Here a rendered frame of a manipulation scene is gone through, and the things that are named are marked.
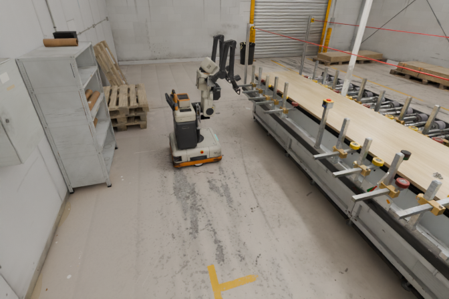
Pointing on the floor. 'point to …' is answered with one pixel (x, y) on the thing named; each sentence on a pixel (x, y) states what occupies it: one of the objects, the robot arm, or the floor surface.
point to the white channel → (362, 26)
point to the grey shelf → (71, 111)
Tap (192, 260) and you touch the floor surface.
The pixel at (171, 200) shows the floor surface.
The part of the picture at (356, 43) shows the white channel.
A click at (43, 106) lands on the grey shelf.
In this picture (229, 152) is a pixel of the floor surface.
